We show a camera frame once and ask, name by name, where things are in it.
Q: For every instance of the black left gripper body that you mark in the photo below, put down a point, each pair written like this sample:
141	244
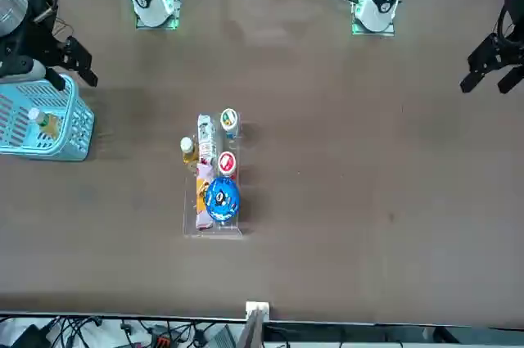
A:
516	24

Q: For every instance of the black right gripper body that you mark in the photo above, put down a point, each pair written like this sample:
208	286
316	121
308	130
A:
37	47

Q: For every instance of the amber juice bottle white cap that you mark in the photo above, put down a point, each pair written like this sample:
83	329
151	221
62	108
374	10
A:
189	155
49	123

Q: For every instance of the light blue plastic basket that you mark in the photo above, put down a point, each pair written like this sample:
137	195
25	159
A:
78	127

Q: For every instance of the clear acrylic stepped shelf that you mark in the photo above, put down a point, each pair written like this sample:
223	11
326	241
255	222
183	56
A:
229	229

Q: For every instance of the green lidded white cup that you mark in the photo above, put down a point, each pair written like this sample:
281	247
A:
229	118

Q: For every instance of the red lidded white cup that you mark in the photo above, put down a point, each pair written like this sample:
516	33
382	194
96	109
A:
227	161

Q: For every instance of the pink snack packet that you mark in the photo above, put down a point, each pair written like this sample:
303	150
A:
202	209

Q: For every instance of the blue instant noodle cup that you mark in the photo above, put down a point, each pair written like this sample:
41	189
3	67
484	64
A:
223	198

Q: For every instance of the black power adapter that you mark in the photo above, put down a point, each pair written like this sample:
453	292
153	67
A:
28	337

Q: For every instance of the red and black plug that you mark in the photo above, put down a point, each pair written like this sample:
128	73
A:
160	335

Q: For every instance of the white post bracket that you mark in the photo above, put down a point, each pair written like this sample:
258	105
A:
262	307

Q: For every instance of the aluminium profile post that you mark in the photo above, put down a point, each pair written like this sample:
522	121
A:
250	331

